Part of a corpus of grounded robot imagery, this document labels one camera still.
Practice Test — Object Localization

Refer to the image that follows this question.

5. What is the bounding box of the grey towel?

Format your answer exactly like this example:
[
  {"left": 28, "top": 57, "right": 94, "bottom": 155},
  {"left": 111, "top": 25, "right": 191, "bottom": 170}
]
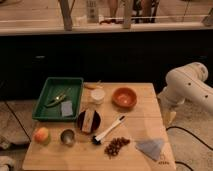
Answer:
[{"left": 135, "top": 138, "right": 165, "bottom": 161}]

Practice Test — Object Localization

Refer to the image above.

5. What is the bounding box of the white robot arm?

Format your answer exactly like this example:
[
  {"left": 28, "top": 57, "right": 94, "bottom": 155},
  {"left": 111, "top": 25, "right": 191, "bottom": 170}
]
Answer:
[{"left": 157, "top": 62, "right": 213, "bottom": 126}]

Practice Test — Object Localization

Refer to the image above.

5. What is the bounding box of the red orange bowl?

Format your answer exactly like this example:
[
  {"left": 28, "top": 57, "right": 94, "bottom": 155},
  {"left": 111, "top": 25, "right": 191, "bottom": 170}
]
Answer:
[{"left": 112, "top": 87, "right": 137, "bottom": 108}]

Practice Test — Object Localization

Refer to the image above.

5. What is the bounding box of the pile of brown nuts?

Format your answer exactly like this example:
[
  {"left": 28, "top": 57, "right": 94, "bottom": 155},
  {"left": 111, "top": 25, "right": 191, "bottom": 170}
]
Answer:
[{"left": 104, "top": 137, "right": 130, "bottom": 157}]

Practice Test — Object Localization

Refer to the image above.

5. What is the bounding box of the white round container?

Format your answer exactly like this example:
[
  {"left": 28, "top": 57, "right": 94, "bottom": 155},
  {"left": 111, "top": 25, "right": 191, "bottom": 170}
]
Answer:
[{"left": 91, "top": 89, "right": 105, "bottom": 104}]

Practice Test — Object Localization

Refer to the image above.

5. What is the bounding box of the wooden block on plate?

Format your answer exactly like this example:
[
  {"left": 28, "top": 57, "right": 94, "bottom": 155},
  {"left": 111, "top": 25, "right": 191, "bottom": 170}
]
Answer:
[{"left": 82, "top": 109, "right": 94, "bottom": 133}]

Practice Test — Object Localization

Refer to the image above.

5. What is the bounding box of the yellow item behind container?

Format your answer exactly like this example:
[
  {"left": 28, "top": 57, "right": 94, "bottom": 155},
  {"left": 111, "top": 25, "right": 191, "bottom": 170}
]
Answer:
[{"left": 84, "top": 80, "right": 103, "bottom": 90}]

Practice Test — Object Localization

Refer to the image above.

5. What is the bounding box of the grey sponge in tray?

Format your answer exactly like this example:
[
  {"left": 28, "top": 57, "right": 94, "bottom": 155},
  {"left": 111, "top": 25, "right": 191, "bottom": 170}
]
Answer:
[{"left": 61, "top": 101, "right": 73, "bottom": 117}]

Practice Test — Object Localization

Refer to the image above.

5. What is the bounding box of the small metal cup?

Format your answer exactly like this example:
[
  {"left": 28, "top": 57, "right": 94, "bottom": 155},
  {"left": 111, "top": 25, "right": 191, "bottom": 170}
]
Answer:
[{"left": 60, "top": 129, "right": 75, "bottom": 146}]

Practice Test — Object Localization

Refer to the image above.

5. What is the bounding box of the green spoon in tray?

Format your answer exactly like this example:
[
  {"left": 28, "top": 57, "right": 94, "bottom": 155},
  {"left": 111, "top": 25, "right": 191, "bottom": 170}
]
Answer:
[{"left": 45, "top": 89, "right": 69, "bottom": 108}]

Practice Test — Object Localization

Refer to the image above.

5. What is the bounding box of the green plastic tray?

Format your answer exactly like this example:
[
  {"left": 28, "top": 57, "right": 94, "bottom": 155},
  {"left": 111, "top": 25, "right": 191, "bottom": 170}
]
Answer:
[{"left": 32, "top": 77, "right": 83, "bottom": 122}]

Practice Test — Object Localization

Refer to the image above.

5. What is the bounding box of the orange peach fruit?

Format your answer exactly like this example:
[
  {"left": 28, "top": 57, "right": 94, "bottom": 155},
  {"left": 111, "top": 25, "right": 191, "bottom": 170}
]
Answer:
[{"left": 34, "top": 127, "right": 50, "bottom": 144}]

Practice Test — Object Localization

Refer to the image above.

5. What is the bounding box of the black cable on floor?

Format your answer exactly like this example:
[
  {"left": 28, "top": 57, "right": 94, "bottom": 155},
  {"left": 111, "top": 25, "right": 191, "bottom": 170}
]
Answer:
[{"left": 165, "top": 125, "right": 213, "bottom": 171}]

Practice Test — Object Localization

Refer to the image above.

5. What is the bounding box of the white handled black brush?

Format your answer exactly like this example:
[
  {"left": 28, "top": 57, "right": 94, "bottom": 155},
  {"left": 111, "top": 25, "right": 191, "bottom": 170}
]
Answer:
[{"left": 92, "top": 116, "right": 124, "bottom": 145}]

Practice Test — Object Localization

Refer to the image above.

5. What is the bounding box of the black cable left floor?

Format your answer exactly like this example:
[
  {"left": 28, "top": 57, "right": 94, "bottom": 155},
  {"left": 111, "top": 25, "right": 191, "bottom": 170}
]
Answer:
[{"left": 0, "top": 96, "right": 32, "bottom": 143}]

